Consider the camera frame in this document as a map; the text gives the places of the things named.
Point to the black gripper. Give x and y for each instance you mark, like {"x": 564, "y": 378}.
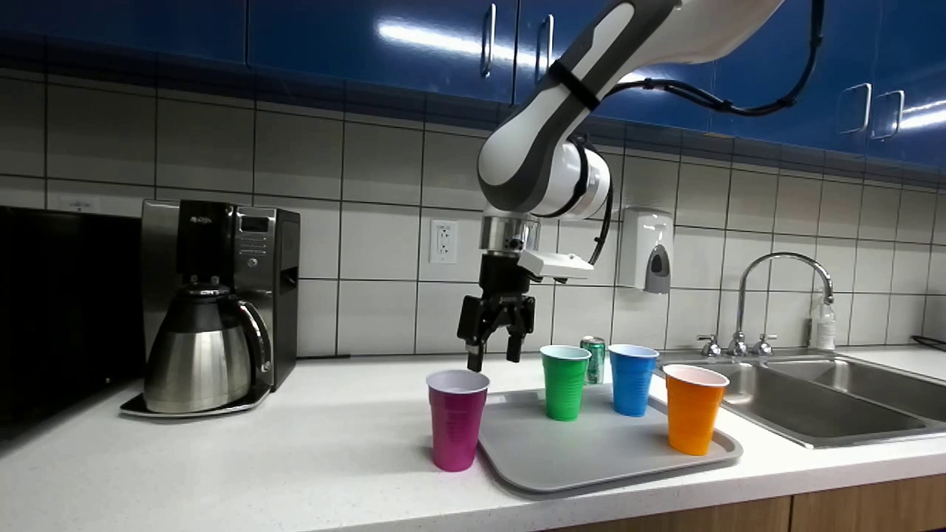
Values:
{"x": 505, "y": 302}

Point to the green plastic cup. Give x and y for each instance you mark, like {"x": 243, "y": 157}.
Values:
{"x": 565, "y": 374}

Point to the purple plastic cup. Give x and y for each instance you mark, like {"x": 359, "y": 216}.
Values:
{"x": 458, "y": 399}

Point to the orange plastic cup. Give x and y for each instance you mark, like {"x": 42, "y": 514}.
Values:
{"x": 694, "y": 402}

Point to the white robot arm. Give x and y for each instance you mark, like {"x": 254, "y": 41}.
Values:
{"x": 534, "y": 167}

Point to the grey plastic tray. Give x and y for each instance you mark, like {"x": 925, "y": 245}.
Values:
{"x": 601, "y": 446}

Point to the green soda can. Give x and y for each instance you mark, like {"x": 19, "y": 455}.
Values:
{"x": 595, "y": 349}

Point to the blue plastic cup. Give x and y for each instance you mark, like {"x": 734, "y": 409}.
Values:
{"x": 631, "y": 377}

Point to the white soap dispenser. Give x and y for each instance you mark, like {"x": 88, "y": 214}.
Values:
{"x": 645, "y": 253}

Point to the chrome sink faucet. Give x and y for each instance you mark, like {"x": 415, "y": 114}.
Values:
{"x": 772, "y": 305}

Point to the steel coffee carafe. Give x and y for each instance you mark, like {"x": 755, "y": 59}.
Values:
{"x": 212, "y": 352}

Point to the black steel coffee maker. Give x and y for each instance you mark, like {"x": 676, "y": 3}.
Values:
{"x": 220, "y": 245}

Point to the stainless steel double sink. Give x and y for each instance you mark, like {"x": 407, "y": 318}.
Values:
{"x": 830, "y": 399}

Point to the clear soap bottle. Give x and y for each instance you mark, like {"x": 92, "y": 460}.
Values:
{"x": 821, "y": 325}

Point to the black microwave oven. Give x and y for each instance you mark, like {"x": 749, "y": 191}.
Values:
{"x": 69, "y": 312}

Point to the blue upper cabinets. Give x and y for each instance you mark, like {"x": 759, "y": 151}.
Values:
{"x": 858, "y": 77}

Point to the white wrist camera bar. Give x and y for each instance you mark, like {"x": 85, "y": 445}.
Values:
{"x": 560, "y": 266}

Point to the white wall outlet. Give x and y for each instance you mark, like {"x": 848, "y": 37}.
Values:
{"x": 443, "y": 240}

